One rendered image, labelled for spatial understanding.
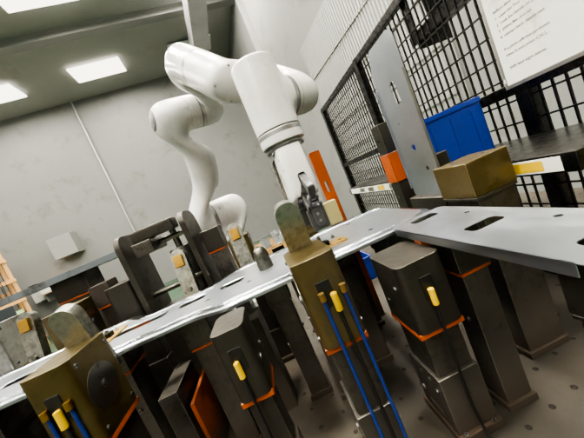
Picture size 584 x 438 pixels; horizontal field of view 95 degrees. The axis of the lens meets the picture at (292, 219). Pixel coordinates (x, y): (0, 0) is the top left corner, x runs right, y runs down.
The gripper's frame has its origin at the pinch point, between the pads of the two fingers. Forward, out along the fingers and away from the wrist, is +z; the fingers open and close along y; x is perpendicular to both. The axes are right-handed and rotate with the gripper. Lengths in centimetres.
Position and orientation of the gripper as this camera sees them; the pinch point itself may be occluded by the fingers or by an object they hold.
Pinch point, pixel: (315, 222)
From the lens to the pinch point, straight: 52.5
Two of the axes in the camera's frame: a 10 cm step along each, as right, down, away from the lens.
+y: 1.3, 0.6, -9.9
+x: 9.2, -3.9, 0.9
